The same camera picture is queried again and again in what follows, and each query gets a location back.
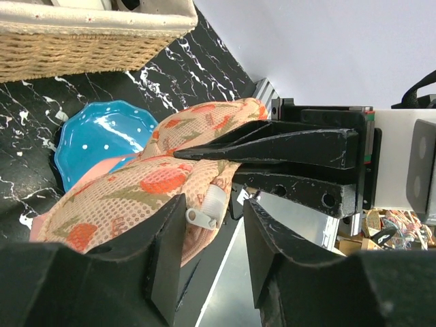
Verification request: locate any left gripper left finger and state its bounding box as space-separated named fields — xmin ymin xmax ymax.
xmin=1 ymin=195 xmax=186 ymax=326

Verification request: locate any floral mesh laundry bag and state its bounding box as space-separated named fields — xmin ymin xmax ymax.
xmin=29 ymin=98 xmax=268 ymax=253

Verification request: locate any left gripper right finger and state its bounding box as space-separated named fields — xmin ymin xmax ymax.
xmin=243 ymin=200 xmax=435 ymax=326

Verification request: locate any wicker basket with liner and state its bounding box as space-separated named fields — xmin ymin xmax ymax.
xmin=1 ymin=1 xmax=198 ymax=82

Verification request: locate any blue polka dot plate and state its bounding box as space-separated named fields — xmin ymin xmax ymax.
xmin=54 ymin=100 xmax=157 ymax=191

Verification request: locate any right aluminium frame post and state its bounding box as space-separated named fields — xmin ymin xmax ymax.
xmin=252 ymin=78 xmax=279 ymax=107

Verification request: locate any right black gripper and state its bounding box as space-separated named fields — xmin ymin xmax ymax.
xmin=174 ymin=97 xmax=382 ymax=235

